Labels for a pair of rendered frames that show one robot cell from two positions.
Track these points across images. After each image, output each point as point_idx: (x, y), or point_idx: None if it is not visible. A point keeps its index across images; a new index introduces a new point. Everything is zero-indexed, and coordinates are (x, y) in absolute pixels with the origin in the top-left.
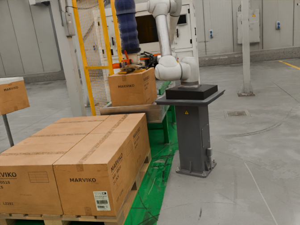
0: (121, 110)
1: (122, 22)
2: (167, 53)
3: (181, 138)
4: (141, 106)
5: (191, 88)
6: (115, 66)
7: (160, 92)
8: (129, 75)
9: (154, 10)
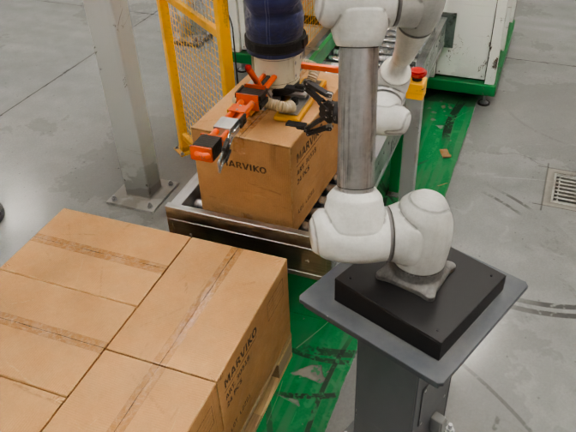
0: (225, 225)
1: None
2: (356, 185)
3: (367, 384)
4: (279, 233)
5: (416, 292)
6: (198, 157)
7: None
8: (254, 141)
9: (338, 28)
